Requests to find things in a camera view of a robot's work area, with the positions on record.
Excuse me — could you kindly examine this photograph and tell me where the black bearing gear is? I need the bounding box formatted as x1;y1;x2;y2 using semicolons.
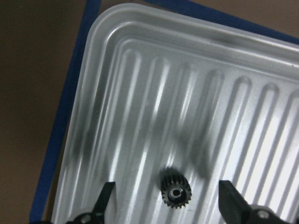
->
160;168;192;209

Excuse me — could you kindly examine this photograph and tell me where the silver ribbed metal tray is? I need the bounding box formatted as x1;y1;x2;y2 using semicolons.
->
52;3;299;224

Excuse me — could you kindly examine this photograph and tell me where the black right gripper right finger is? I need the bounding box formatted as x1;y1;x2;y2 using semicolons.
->
218;180;284;224

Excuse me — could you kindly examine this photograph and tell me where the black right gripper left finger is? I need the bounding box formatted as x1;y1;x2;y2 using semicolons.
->
66;182;115;224

